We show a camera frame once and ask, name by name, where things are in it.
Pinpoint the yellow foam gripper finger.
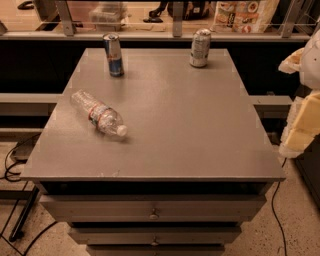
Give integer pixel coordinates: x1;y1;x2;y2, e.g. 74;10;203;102
279;91;320;158
278;48;304;74

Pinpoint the silver green 7up can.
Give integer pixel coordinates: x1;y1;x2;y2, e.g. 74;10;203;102
189;28;211;68

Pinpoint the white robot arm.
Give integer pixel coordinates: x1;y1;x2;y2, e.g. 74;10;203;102
278;31;320;158

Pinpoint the blue silver energy drink can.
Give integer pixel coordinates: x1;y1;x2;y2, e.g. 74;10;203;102
103;33;124;77

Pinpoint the printed snack bag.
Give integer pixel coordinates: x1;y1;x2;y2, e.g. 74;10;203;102
210;0;280;33

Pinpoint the grey drawer cabinet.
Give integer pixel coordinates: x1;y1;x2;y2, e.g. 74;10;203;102
22;49;285;256

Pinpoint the drawer with knob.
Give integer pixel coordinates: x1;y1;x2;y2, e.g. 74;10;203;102
40;195;266;222
69;227;241;246

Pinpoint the clear plastic container background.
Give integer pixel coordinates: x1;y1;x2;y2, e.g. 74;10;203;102
89;1;127;31

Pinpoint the clear plastic water bottle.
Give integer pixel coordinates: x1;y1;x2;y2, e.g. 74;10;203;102
70;90;128;137

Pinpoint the top drawer with knob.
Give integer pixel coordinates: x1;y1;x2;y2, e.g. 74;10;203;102
40;195;266;222

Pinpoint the black metal stand leg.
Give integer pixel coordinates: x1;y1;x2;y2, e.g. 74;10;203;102
9;187;39;242

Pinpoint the black cable right floor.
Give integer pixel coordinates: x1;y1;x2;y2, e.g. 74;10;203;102
270;157;289;256

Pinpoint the black cables left floor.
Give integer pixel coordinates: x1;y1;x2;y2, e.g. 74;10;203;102
0;133;59;256

